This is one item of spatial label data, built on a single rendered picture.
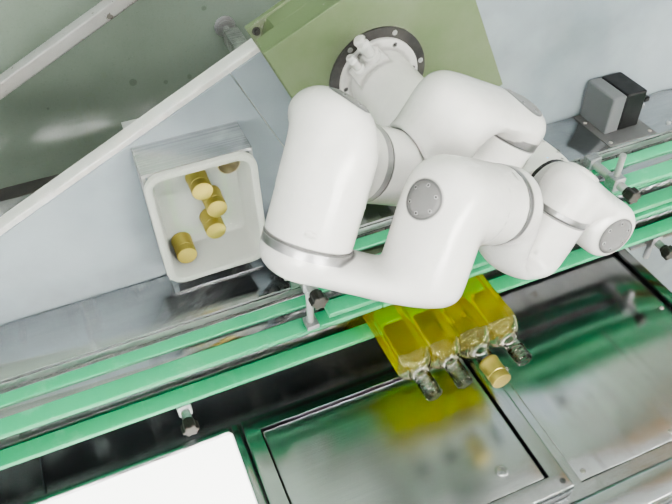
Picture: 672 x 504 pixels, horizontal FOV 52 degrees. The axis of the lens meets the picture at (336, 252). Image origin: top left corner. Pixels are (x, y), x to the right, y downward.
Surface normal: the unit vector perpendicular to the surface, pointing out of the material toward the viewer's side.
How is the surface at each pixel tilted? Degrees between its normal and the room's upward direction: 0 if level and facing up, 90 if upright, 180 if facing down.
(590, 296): 90
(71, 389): 90
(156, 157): 90
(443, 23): 1
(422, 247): 57
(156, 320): 90
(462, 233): 21
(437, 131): 43
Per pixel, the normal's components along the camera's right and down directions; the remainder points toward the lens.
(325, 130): -0.19, 0.02
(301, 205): -0.35, 0.15
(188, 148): -0.03, -0.72
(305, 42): 0.37, 0.65
